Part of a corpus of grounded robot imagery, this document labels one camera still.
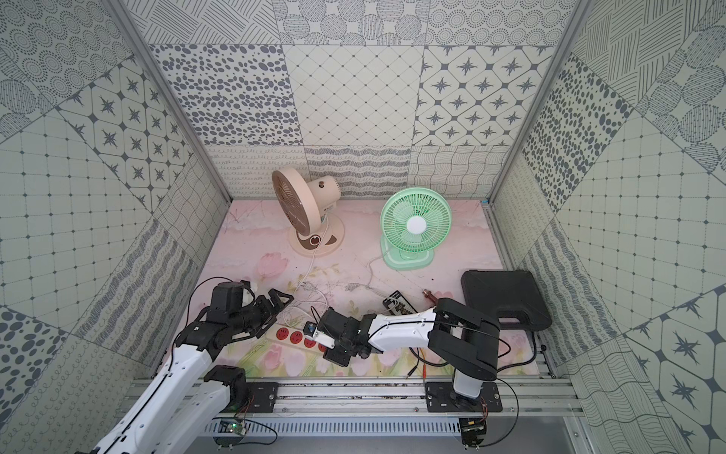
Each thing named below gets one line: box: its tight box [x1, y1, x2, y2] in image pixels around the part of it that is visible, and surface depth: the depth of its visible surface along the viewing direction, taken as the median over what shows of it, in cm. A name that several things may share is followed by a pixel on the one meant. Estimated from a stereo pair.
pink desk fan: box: [271, 166, 346, 258], surface depth 92 cm
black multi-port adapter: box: [381, 289, 419, 316], surface depth 92 cm
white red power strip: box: [264, 323, 328, 353], surface depth 83 cm
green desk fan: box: [380, 187, 453, 271], surface depth 85 cm
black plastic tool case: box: [460, 269, 553, 332], surface depth 91 cm
